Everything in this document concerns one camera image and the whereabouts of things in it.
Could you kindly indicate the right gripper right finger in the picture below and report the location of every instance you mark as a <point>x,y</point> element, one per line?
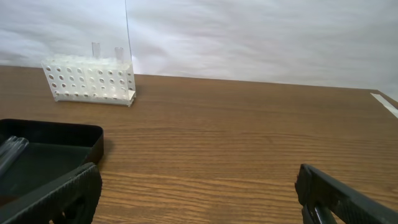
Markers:
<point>326,189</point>

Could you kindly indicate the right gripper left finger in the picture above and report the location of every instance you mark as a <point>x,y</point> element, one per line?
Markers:
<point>37,205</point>

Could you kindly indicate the black tray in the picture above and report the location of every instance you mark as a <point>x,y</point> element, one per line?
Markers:
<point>53,155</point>

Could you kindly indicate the white test tube rack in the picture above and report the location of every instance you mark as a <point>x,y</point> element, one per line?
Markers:
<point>93,99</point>

